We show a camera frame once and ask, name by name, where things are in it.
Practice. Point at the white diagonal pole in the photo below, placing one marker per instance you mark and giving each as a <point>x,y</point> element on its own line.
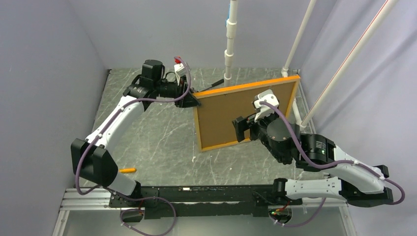
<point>382,13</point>

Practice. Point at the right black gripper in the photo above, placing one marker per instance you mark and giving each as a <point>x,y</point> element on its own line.
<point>242,124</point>

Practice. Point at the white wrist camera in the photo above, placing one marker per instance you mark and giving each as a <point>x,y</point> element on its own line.
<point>263,111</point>
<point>181,68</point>

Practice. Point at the black handled hammer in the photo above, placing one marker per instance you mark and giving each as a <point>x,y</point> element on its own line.
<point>217,83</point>

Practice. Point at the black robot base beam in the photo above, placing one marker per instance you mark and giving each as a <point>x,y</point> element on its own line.
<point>210,200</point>

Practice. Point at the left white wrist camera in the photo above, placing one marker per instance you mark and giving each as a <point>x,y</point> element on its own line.
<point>181,68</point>

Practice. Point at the orange picture frame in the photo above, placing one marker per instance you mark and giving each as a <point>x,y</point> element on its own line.
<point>219,107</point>

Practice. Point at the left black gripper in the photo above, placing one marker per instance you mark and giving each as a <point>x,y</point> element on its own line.
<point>189,101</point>

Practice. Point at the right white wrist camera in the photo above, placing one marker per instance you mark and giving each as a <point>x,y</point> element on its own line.
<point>263,111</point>

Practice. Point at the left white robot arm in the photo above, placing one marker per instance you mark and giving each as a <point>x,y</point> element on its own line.
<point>91,156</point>

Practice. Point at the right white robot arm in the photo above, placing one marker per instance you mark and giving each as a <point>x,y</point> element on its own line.
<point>348,179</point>

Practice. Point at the white PVC pipe stand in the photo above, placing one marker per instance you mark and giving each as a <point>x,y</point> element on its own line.
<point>263,34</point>

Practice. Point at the yellow handled screwdriver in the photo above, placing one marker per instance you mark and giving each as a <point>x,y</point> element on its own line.
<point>128,170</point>

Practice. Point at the aluminium rail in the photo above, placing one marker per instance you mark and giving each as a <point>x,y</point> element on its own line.
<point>102,199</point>

